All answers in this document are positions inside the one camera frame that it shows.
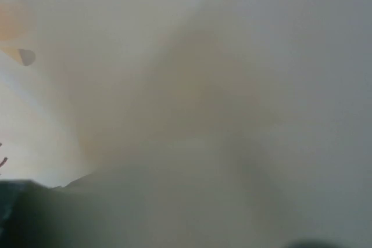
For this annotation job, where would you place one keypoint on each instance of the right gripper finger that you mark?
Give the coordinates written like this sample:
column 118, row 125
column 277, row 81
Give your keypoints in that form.
column 28, row 216

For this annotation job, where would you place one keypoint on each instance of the banana print plastic bag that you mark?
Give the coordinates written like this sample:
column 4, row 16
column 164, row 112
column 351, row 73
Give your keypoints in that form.
column 192, row 123

